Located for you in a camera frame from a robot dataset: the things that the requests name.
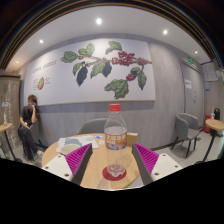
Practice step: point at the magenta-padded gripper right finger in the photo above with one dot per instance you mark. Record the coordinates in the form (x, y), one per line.
(163, 165)

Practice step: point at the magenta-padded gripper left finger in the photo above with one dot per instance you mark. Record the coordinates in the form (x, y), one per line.
(60, 165)

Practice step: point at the clear red-capped drink bottle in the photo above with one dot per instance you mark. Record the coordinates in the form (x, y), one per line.
(115, 140)

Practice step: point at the white printed paper sheet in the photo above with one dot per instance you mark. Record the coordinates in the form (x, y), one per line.
(85, 140)

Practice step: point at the grey upholstered chair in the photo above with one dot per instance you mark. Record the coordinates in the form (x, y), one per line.
(185, 125)
(90, 126)

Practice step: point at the flat round red coaster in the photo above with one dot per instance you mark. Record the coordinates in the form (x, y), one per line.
(106, 175)

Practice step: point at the person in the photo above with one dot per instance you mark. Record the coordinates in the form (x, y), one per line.
(28, 123)

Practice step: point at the red bin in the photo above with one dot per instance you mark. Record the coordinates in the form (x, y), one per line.
(207, 123)

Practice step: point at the small round wooden side table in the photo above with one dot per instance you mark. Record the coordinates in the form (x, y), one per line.
(5, 126)

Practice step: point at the small clear bottle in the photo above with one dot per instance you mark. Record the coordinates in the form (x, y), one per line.
(5, 118)

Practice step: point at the white paper door notice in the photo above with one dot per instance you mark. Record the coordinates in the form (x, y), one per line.
(188, 84)

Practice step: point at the green exit sign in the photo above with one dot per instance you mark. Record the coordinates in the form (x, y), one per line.
(191, 60)

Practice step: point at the recessed ceiling lights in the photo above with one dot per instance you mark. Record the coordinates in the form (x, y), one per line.
(99, 21)

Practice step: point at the round wooden pedestal table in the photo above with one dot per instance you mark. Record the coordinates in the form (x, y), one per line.
(215, 124)

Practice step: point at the coffee plant wall mural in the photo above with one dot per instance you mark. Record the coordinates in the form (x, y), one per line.
(56, 83)

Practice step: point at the white wall notice board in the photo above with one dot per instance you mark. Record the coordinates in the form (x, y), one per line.
(210, 71)

